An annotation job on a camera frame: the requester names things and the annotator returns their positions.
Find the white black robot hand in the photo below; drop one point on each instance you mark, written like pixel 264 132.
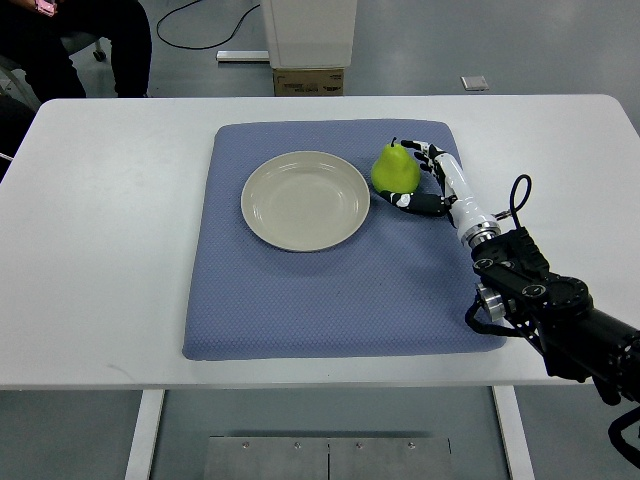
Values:
pixel 456 201

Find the green pear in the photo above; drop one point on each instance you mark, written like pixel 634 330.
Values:
pixel 395 170

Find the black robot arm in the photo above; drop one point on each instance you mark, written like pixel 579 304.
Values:
pixel 518 296

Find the small grey floor plate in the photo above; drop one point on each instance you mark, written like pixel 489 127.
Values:
pixel 474 83

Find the beige round plate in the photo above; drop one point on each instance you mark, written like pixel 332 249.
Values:
pixel 305 201

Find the blue textured mat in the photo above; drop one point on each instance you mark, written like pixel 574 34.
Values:
pixel 401 285

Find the white table leg right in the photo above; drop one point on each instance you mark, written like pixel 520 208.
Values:
pixel 513 436

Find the white table leg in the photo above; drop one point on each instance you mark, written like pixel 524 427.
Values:
pixel 141 454
pixel 513 436

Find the cardboard box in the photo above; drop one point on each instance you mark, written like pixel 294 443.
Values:
pixel 308 82

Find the white machine base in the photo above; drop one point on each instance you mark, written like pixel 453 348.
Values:
pixel 309 34

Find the white table leg left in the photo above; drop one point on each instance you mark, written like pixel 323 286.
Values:
pixel 141 454

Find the office chair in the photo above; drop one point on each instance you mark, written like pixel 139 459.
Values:
pixel 87 45

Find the pink phone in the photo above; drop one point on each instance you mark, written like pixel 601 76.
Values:
pixel 46 7

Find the seated person in black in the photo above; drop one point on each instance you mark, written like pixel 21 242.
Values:
pixel 41 36

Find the silver metal rail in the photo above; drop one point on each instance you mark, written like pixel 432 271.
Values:
pixel 242 56

